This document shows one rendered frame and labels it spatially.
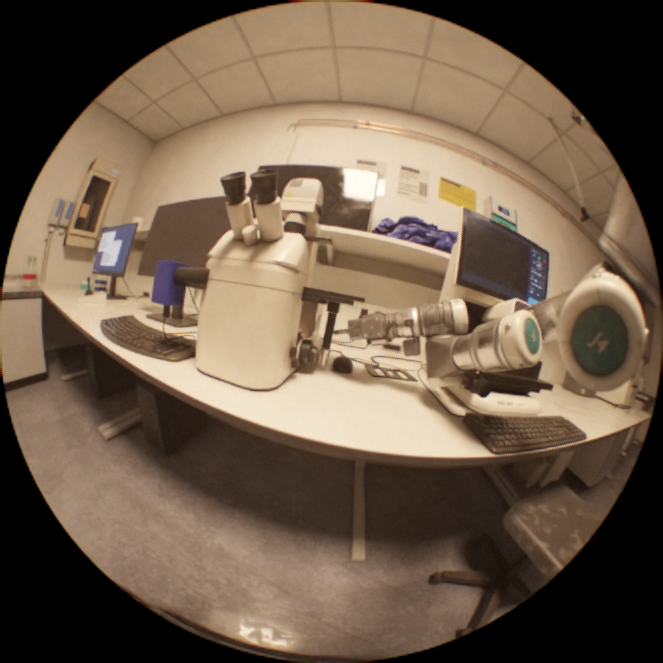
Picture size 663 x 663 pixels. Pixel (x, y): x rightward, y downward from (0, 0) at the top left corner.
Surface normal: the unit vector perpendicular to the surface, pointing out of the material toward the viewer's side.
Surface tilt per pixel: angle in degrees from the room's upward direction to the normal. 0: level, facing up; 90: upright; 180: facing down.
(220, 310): 91
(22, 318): 90
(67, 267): 90
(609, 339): 116
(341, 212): 86
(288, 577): 0
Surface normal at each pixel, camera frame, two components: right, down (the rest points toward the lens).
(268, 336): 0.50, 0.22
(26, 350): 0.97, 0.21
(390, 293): -0.11, 0.10
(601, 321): -0.95, 0.23
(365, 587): 0.19, -0.97
